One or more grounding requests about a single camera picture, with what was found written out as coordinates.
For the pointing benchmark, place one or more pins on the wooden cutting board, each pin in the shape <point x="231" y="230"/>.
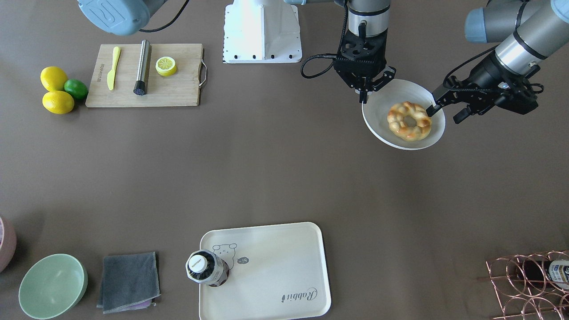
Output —
<point x="179" y="90"/>

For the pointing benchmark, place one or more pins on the grey folded cloth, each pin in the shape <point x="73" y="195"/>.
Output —
<point x="129" y="282"/>

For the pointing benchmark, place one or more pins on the cream rabbit tray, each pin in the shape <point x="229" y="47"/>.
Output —
<point x="276" y="272"/>

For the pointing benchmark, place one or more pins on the yellow lemon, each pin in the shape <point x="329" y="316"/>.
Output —
<point x="53" y="78"/>
<point x="58" y="102"/>

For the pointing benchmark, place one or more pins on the green lime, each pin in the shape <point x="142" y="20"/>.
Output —
<point x="77" y="89"/>

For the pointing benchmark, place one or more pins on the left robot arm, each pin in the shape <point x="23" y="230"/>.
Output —
<point x="526" y="33"/>

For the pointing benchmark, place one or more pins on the steel muddler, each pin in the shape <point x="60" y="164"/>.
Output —
<point x="140" y="87"/>

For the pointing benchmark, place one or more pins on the copper wire bottle rack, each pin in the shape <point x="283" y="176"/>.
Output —
<point x="525" y="290"/>

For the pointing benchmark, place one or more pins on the pink bowl with ice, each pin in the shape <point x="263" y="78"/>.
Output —
<point x="8" y="243"/>

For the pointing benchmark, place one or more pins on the yellow lemon upper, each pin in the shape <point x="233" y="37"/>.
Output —
<point x="53" y="78"/>

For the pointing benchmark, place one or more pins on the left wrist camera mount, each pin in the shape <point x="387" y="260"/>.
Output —
<point x="520" y="96"/>

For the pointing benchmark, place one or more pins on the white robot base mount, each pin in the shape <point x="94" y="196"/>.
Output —
<point x="261" y="31"/>

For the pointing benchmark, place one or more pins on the yellow lemon lower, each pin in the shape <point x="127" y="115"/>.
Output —
<point x="58" y="102"/>

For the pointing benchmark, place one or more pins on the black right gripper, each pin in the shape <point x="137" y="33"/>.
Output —
<point x="386" y="75"/>

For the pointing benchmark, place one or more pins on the white plate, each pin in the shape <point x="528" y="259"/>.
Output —
<point x="375" y="113"/>

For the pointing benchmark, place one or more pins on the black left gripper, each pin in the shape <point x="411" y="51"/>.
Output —
<point x="483" y="74"/>

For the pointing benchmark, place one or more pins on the dark tea bottle on tray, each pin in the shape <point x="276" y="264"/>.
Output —
<point x="207" y="268"/>

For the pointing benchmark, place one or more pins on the half lemon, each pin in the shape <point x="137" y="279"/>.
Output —
<point x="166" y="66"/>

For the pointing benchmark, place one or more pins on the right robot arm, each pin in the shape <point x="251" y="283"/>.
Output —
<point x="364" y="18"/>

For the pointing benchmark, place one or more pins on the braided donut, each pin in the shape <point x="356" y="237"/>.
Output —
<point x="409" y="121"/>

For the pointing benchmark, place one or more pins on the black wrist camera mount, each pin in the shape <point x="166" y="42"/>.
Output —
<point x="371" y="48"/>

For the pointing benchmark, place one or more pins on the tea bottle in rack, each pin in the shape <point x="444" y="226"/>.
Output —
<point x="544" y="274"/>

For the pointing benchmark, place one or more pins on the yellow plastic knife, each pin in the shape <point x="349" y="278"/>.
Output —
<point x="110" y="79"/>

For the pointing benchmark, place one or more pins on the green bowl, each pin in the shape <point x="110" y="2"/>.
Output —
<point x="52" y="286"/>

